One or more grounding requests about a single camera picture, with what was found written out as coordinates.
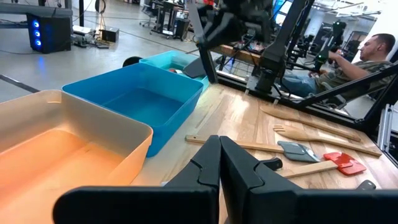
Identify orange plastic bin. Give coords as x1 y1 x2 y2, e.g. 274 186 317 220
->
0 89 154 224

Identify wooden spoon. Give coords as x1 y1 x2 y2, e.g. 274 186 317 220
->
259 104 363 143

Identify gray silicone spatula wooden handle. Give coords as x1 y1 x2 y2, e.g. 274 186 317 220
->
185 133 321 164

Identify person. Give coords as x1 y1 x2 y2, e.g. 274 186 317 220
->
279 32 397 99

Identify wooden spork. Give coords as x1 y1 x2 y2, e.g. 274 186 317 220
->
272 124 382 157

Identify black equipment cart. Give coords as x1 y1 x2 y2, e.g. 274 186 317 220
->
150 0 191 42

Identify dark gray workbench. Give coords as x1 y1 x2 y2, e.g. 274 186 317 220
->
0 0 85 30

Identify black-handled steel knife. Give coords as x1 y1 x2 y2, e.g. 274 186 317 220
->
185 0 219 84
356 179 377 191
260 157 284 172

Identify black computer tower blue lights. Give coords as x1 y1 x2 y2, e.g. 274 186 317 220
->
26 12 73 55

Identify teal plastic bin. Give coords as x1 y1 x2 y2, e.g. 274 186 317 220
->
139 50 211 93

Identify red silicone spatula wooden handle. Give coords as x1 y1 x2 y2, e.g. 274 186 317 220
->
279 151 368 180

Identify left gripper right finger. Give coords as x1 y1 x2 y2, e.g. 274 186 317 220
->
220 136 398 224

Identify blue plastic bin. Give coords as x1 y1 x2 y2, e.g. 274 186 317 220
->
61 62 205 158

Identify small black box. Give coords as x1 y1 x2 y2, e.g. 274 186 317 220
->
100 27 120 44

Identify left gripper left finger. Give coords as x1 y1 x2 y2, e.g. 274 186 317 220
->
52 134 222 224

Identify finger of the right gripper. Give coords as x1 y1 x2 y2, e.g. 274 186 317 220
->
200 14 245 47
197 3 224 32

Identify office chair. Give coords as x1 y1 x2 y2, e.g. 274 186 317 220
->
139 2 156 28

